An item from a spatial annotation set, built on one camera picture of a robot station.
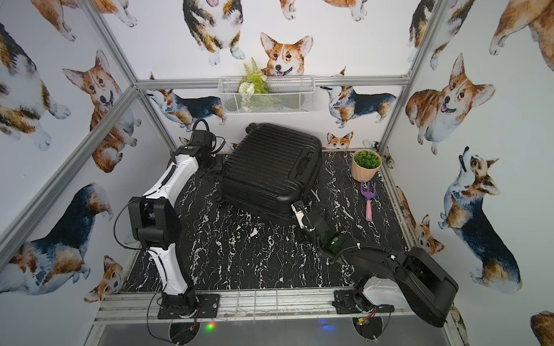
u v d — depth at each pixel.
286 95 0.92
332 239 0.64
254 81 0.82
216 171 0.86
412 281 0.41
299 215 0.75
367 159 1.03
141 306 0.75
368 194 1.03
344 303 0.73
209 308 0.73
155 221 0.51
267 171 1.47
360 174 1.03
